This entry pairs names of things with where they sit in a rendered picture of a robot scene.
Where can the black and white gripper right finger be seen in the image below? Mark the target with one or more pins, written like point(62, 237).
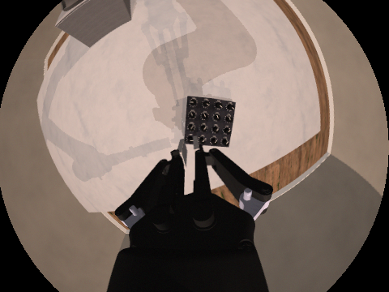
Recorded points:
point(252, 194)

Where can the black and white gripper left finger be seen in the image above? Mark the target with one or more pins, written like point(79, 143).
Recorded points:
point(157, 193)

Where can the black square panel with knobs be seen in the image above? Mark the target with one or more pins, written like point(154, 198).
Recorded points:
point(203, 120)

